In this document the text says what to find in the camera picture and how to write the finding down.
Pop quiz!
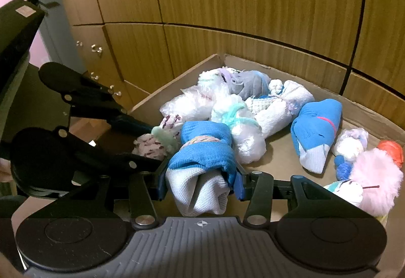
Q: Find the blue white sock bundle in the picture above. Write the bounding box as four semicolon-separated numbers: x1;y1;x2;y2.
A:
165;121;238;217

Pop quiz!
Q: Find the pink fluffy sock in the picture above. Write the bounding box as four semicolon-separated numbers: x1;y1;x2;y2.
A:
348;148;405;218

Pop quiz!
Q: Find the grey sock bundle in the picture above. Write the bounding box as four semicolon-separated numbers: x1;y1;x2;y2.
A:
229;71;271;100

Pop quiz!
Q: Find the small blue pompom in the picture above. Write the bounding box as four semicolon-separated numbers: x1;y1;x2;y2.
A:
334;154;354;180

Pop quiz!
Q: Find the white bundle teal yarn tie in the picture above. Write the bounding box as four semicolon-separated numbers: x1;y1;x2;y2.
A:
210;97;268;165

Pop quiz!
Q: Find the white knit sock bundle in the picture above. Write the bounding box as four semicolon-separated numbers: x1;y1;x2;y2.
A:
245;78;316;141

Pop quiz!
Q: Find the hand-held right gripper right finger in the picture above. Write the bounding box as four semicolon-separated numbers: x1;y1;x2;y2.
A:
233;170;378;229

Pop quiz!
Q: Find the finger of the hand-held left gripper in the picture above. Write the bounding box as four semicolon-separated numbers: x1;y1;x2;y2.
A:
63;75;156;137
56;128;166;176

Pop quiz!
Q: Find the grey door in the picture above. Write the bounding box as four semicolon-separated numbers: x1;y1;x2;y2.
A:
22;0;87;76

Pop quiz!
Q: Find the orange ball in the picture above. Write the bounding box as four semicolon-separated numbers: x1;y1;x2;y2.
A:
377;140;404;168

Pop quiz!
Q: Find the small white sock bundle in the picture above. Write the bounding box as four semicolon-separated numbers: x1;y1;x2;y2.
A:
335;128;369;162

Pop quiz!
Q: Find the white translucent bundle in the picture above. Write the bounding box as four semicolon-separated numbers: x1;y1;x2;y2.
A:
160;86;219;122

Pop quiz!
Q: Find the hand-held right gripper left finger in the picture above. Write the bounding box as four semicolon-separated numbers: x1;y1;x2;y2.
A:
29;160;170;230

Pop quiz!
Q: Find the cardboard box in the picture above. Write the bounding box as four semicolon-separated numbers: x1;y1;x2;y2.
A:
95;53;405;266

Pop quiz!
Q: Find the blue sock bundle pink band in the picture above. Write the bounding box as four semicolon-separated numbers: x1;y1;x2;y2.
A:
290;99;344;175

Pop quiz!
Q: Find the white fuzzy lilac bundle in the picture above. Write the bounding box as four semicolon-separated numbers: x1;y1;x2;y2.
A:
198;67;236;98

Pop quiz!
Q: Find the white teal sock bundle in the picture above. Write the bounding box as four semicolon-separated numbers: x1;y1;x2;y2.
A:
323;179;364;207

